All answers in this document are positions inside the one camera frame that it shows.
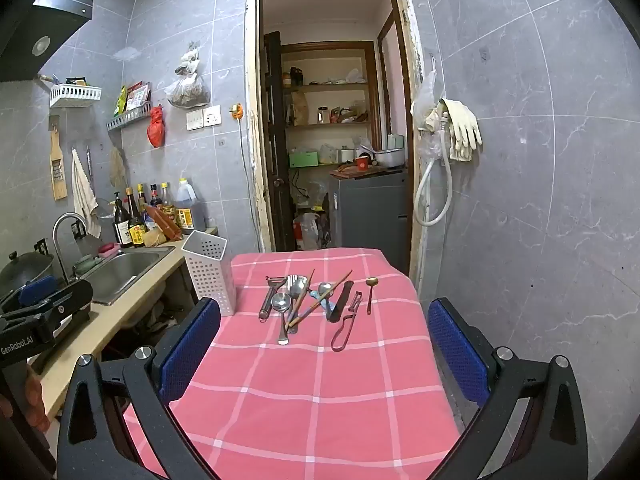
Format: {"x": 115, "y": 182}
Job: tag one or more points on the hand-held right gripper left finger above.
{"x": 192, "y": 345}

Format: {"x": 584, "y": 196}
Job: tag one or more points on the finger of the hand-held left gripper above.
{"x": 75, "y": 295}
{"x": 37, "y": 291}

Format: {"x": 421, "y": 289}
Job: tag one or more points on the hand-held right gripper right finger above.
{"x": 455, "y": 350}

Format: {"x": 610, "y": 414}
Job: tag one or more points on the white perforated utensil holder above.
{"x": 207, "y": 270}

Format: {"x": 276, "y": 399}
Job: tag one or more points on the steel vegetable peeler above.
{"x": 270, "y": 295}

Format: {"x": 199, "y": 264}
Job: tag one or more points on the round steel spoon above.
{"x": 281, "y": 302}

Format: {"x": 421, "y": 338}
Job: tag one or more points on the small gold spoon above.
{"x": 371, "y": 282}

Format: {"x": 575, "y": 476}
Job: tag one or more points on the black knife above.
{"x": 341, "y": 300}

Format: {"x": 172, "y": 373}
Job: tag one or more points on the person's left hand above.
{"x": 39, "y": 395}

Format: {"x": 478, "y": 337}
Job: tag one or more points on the beige kitchen counter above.
{"x": 112, "y": 322}

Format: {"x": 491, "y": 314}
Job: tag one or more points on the steel sink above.
{"x": 125, "y": 272}

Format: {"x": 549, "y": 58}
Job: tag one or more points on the steel faucet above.
{"x": 59, "y": 240}

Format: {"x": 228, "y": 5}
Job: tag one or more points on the pink soap dish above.
{"x": 109, "y": 249}

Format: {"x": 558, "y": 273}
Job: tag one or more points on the dark pump bottle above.
{"x": 121, "y": 225}

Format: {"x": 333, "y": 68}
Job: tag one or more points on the yellow-label soy sauce bottle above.
{"x": 136, "y": 232}

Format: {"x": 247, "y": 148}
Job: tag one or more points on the white hanging towel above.
{"x": 85, "y": 200}

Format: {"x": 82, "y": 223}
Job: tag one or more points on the yellow-capped sauce bottle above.
{"x": 141, "y": 200}
{"x": 168, "y": 205}

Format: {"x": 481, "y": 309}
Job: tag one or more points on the wooden grater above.
{"x": 58, "y": 170}

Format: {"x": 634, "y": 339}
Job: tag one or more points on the red-capped dark bottle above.
{"x": 156, "y": 197}

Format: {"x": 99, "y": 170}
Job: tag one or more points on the hanging metal utensil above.
{"x": 89, "y": 165}

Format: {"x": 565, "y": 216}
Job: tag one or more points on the hanging mesh scrubber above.
{"x": 117, "y": 170}

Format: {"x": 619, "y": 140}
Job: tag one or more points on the large dark vinegar jug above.
{"x": 189, "y": 210}

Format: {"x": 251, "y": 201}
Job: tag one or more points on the pink checked tablecloth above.
{"x": 320, "y": 395}

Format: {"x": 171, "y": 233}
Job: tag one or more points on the white floor bag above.
{"x": 307, "y": 232}

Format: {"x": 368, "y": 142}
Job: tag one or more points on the grey cabinet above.
{"x": 370, "y": 210}

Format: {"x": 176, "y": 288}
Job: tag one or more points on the red plastic bag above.
{"x": 156, "y": 130}

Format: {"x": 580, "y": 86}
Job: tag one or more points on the green seasoning packet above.
{"x": 120, "y": 101}

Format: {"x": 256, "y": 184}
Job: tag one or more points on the steel cooking pot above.
{"x": 390, "y": 157}

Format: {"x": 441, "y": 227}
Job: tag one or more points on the wooden cutting board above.
{"x": 350, "y": 172}

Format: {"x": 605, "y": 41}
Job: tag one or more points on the red seasoning packet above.
{"x": 137, "y": 96}

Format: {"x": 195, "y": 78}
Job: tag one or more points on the red cup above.
{"x": 362, "y": 162}

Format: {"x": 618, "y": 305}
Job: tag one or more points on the green box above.
{"x": 304, "y": 160}

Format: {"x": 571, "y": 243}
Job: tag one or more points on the cream rubber gloves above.
{"x": 462, "y": 130}

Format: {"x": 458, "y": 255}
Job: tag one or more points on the dark wooden door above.
{"x": 275, "y": 135}

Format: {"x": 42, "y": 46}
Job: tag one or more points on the clear bag of dried goods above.
{"x": 187, "y": 92}

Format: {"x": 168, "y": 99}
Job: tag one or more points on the orange plug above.
{"x": 236, "y": 111}

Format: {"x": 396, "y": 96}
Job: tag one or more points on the clear hanging plastic bag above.
{"x": 425, "y": 110}

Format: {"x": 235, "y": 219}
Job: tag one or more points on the brown paper bag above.
{"x": 300, "y": 109}

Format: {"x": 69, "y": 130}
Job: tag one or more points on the glass jar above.
{"x": 323, "y": 116}

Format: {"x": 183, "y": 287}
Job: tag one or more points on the black range hood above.
{"x": 40, "y": 25}

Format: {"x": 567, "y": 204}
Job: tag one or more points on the wooden shelf unit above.
{"x": 372, "y": 85}

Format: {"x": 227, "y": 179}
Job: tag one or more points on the black wall outlet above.
{"x": 78, "y": 230}

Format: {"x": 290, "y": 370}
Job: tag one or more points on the grey wall shelf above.
{"x": 129, "y": 117}

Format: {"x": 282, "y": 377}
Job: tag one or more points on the white wall basket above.
{"x": 75, "y": 96}

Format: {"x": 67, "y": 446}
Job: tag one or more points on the white wall switch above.
{"x": 195, "y": 119}

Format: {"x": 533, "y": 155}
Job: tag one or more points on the white wall socket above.
{"x": 212, "y": 116}

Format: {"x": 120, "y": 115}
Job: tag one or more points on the wooden door frame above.
{"x": 251, "y": 110}

